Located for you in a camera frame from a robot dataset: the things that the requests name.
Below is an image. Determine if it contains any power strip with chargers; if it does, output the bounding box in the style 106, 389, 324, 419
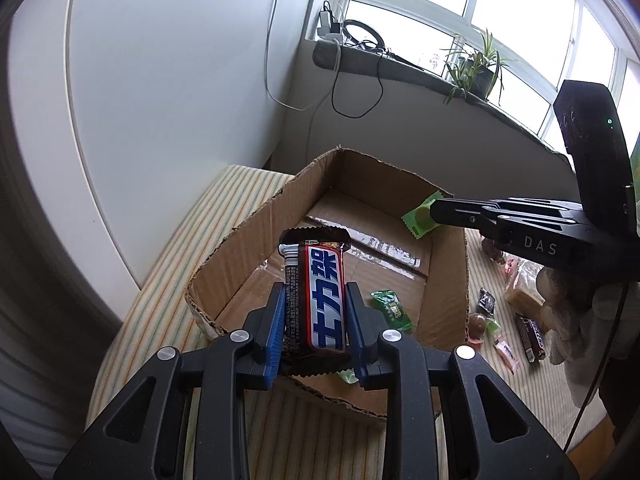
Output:
315, 1, 347, 44

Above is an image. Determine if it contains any light green candy packet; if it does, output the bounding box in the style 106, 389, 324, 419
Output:
401, 191, 443, 238

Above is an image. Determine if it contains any person's right hand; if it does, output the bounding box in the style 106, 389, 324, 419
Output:
537, 265, 627, 367

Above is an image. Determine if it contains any bread slices packet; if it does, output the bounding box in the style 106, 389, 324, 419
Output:
504, 260, 547, 319

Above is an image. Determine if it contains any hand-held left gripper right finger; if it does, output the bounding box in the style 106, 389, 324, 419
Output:
345, 282, 576, 480

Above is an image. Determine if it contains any white cable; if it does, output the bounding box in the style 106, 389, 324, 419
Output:
263, 0, 346, 112

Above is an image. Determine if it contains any grey ribbed shutter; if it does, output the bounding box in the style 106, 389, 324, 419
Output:
0, 285, 108, 466

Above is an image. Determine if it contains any pink candy packet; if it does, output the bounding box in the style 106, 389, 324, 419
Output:
493, 340, 521, 374

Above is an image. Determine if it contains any cardboard box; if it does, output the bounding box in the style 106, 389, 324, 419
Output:
184, 146, 470, 418

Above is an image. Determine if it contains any chocolate bar blue white label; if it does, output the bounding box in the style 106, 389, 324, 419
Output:
278, 227, 352, 377

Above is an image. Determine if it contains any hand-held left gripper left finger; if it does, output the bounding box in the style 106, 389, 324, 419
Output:
52, 282, 287, 480

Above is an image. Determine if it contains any brown chocolate bar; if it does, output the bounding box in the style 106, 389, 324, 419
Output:
515, 314, 549, 364

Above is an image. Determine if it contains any window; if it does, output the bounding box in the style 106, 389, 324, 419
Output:
320, 0, 640, 163

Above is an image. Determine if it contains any black ring light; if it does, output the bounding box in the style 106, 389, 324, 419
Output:
341, 19, 387, 55

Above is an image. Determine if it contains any potted spider plant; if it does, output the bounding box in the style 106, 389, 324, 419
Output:
442, 27, 521, 107

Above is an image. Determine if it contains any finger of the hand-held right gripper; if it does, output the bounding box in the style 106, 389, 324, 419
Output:
431, 198, 507, 247
492, 198, 585, 217

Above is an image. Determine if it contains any green snack packet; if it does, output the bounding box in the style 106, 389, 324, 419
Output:
371, 290, 415, 334

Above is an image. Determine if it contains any grey windowsill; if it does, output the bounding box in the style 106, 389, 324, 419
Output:
312, 39, 576, 172

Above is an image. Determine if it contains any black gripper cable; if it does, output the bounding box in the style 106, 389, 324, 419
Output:
564, 280, 628, 456

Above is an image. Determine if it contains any white wardrobe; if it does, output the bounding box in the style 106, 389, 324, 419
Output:
7, 0, 328, 322

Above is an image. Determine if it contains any small brown jelly cup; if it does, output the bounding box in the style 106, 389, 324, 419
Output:
467, 312, 489, 351

